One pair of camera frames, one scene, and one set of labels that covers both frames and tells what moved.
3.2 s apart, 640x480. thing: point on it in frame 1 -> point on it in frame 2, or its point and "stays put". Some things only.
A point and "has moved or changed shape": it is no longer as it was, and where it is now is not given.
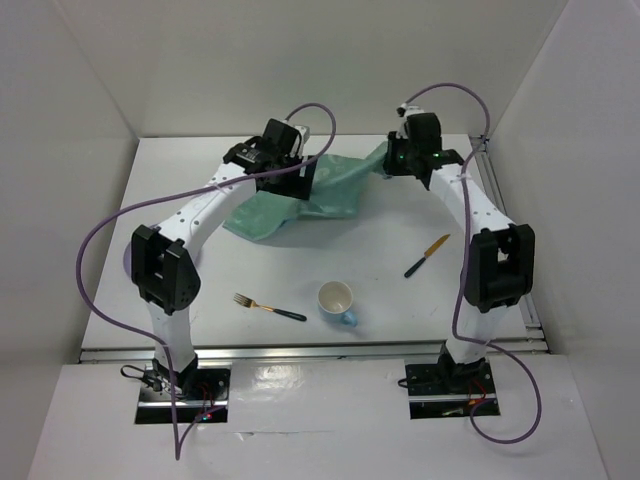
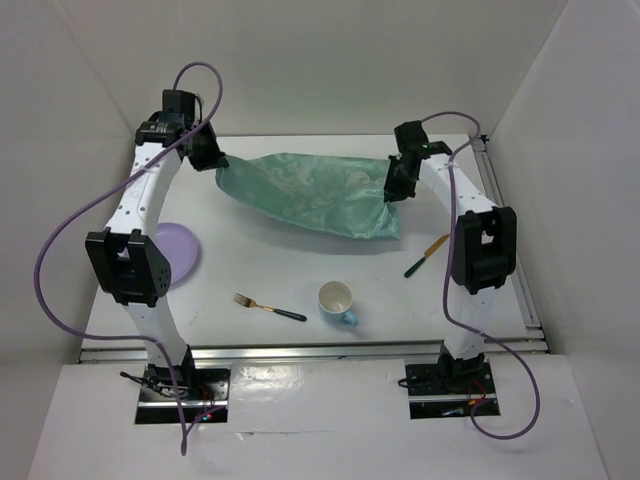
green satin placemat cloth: x=332 y=190 has moved or changed shape
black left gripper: x=296 y=187 -> x=214 y=158
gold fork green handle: x=250 y=303 stays put
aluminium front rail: x=312 y=352 stays put
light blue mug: x=334 y=302 stays put
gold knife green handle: x=428 y=253 stays put
